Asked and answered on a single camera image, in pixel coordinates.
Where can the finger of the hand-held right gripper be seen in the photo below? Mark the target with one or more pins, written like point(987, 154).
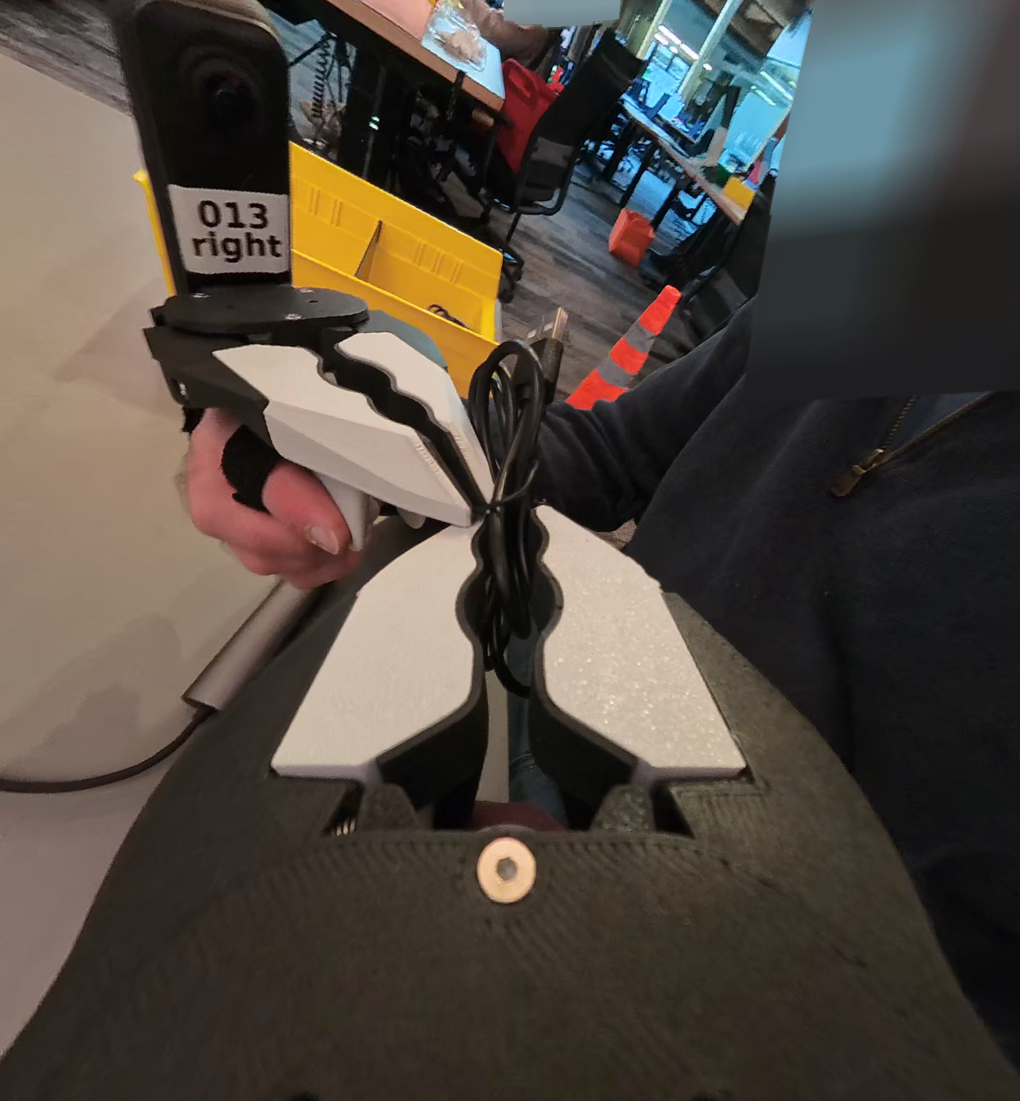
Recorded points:
point(329, 430)
point(415, 374)

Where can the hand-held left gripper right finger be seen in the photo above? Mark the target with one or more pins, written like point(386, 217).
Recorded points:
point(630, 671)

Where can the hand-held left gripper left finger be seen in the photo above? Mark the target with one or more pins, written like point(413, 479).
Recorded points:
point(389, 671)

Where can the person's right forearm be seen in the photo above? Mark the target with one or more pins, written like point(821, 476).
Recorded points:
point(630, 447)

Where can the grey usb hub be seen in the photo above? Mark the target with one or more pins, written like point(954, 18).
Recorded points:
point(243, 654)

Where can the person's right hand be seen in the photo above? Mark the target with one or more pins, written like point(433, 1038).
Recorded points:
point(260, 538)

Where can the person's blue jeans leg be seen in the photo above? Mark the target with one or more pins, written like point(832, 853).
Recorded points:
point(531, 757)

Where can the yellow plastic bin with divider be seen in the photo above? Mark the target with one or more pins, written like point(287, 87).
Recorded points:
point(346, 224)

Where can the person's dark jacket torso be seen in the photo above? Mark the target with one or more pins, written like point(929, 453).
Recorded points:
point(819, 645)

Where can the orange traffic cone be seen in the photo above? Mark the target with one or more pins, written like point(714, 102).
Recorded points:
point(621, 361)

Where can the black mesh office chair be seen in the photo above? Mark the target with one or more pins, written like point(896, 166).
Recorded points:
point(553, 163)

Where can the small orange box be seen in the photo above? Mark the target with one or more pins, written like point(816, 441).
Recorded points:
point(632, 234)

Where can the wooden work table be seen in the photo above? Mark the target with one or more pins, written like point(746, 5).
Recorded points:
point(441, 52)

